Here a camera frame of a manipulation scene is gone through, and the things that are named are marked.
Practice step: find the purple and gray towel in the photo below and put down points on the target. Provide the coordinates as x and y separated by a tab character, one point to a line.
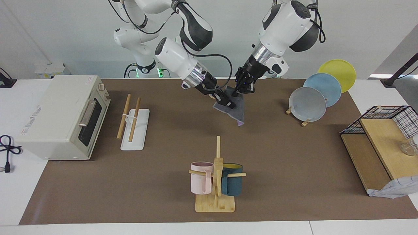
236	111

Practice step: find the yellow plate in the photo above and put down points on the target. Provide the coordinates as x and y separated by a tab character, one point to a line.
339	70

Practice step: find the wooden shelf box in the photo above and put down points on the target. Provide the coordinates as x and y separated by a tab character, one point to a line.
382	147

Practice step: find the white towel rack wooden rods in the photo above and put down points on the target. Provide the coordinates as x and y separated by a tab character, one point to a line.
134	130

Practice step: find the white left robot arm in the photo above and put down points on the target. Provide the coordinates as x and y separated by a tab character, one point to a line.
287	26

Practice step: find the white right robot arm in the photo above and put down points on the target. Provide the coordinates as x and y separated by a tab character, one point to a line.
176	55

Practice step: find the clear glass cup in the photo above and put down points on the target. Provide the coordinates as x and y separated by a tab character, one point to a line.
408	148

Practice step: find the gray plate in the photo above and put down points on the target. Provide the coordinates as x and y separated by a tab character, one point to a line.
307	106

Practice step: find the pink mug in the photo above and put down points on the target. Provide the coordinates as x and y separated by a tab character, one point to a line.
199	181

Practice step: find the white power strip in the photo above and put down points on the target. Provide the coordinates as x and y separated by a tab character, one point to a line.
49	70

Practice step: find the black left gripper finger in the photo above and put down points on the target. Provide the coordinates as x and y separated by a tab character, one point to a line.
249	88
237	89

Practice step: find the brown table mat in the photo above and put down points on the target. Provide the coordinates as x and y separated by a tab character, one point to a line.
183	147

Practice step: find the black clamp stand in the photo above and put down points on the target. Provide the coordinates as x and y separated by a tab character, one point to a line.
396	73
8	82

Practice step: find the wooden mug tree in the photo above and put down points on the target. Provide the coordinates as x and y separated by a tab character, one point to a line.
215	204

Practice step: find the dark teal mug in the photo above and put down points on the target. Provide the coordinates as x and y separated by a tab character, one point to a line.
234	184

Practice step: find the light blue plate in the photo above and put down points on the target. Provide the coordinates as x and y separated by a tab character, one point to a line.
326	86

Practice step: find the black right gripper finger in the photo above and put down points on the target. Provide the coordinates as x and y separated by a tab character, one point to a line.
230	102
220	101

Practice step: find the cream toaster oven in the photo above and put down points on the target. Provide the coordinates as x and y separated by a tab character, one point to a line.
52	117

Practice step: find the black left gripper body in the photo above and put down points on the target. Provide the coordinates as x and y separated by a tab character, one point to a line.
248	73

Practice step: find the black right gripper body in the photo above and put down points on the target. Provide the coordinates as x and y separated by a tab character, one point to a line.
212	87

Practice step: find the wooden plate rack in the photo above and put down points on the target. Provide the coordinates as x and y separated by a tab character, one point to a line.
288	111

